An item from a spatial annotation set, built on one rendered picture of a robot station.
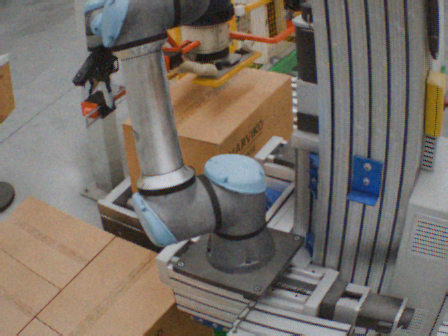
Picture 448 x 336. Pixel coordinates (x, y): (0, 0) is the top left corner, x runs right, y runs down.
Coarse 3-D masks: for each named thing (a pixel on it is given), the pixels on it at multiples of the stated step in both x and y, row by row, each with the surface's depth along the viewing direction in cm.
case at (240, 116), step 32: (192, 96) 218; (224, 96) 216; (256, 96) 215; (288, 96) 232; (128, 128) 205; (192, 128) 197; (224, 128) 196; (256, 128) 210; (288, 128) 239; (128, 160) 213; (192, 160) 197
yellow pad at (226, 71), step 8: (248, 56) 211; (256, 56) 214; (216, 64) 200; (224, 64) 205; (232, 64) 205; (240, 64) 206; (248, 64) 209; (224, 72) 199; (232, 72) 200; (192, 80) 197; (200, 80) 196; (208, 80) 195; (216, 80) 195; (224, 80) 197
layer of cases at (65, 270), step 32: (0, 224) 222; (32, 224) 222; (64, 224) 222; (0, 256) 202; (32, 256) 203; (64, 256) 204; (96, 256) 205; (128, 256) 205; (0, 288) 185; (32, 288) 187; (64, 288) 188; (96, 288) 189; (128, 288) 190; (160, 288) 190; (0, 320) 169; (32, 320) 172; (64, 320) 173; (96, 320) 174; (128, 320) 175; (160, 320) 178; (192, 320) 199
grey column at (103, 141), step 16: (80, 0) 269; (80, 16) 275; (80, 32) 281; (80, 48) 287; (80, 64) 294; (112, 112) 314; (96, 128) 312; (112, 128) 317; (96, 144) 319; (112, 144) 321; (96, 160) 326; (112, 160) 324; (96, 176) 334; (112, 176) 328; (80, 192) 336; (96, 192) 336
